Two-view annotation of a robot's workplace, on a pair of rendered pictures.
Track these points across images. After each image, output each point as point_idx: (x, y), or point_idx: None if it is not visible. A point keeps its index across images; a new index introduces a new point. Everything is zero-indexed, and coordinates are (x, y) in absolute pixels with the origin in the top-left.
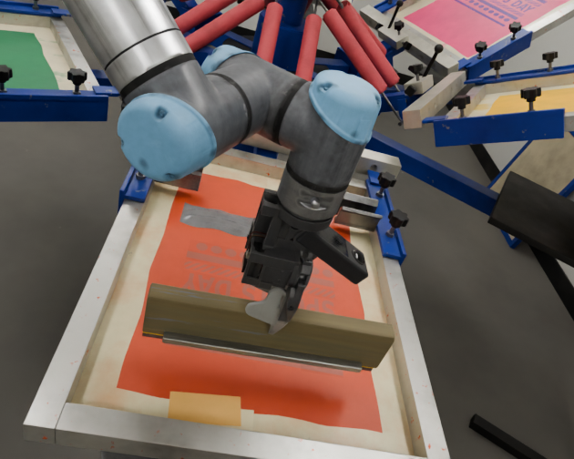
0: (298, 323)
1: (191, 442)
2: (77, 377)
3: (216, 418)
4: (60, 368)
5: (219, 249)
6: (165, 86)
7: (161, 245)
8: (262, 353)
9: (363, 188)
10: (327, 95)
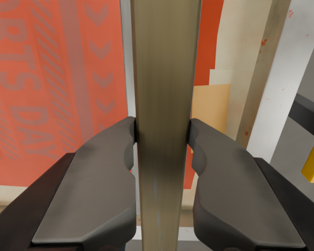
0: (192, 84)
1: (269, 146)
2: (191, 218)
3: (220, 110)
4: (193, 235)
5: None
6: None
7: (0, 183)
8: (191, 103)
9: None
10: None
